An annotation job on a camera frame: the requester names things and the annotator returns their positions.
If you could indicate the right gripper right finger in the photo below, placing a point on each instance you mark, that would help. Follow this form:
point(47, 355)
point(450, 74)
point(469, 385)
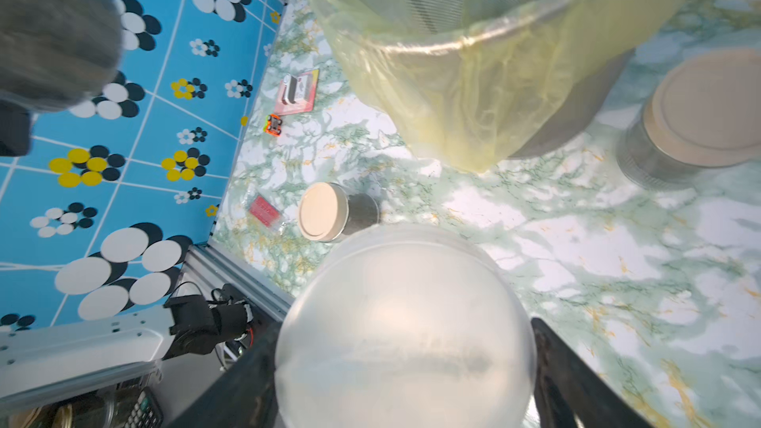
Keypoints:
point(568, 393)

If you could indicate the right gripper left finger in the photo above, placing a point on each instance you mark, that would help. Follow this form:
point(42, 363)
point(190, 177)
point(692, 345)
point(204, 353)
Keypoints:
point(245, 395)

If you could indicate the clear plastic tea jar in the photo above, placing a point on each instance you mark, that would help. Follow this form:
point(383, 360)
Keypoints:
point(58, 53)

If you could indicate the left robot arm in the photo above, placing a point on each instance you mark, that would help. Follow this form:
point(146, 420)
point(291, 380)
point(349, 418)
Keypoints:
point(38, 366)

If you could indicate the black calculator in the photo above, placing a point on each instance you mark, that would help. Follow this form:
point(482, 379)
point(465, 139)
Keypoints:
point(137, 408)

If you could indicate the small red packet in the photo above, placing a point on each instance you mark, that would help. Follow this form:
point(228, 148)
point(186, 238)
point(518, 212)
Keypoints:
point(263, 211)

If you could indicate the jar with wooden lid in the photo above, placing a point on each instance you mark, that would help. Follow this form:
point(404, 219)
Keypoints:
point(328, 212)
point(703, 118)

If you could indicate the small orange toy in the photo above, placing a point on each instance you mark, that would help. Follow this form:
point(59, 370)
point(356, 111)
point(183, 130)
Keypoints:
point(273, 125)

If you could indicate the pink card package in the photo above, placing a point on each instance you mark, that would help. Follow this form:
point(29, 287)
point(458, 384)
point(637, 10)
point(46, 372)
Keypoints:
point(297, 94)

